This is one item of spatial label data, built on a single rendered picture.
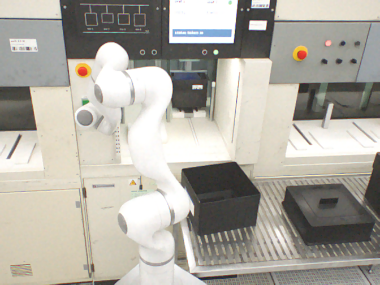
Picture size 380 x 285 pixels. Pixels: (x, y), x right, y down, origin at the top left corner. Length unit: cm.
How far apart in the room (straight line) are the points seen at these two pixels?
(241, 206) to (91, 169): 76
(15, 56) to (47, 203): 76
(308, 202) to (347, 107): 101
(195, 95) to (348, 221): 114
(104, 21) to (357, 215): 133
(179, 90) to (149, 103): 122
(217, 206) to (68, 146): 77
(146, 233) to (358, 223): 95
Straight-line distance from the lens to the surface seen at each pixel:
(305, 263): 167
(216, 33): 173
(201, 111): 245
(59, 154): 194
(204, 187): 189
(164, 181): 117
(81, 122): 150
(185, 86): 234
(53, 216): 216
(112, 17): 168
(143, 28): 169
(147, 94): 111
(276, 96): 191
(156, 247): 124
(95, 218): 215
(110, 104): 108
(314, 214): 175
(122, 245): 227
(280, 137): 202
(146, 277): 136
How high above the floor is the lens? 190
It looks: 29 degrees down
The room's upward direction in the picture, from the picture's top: 2 degrees clockwise
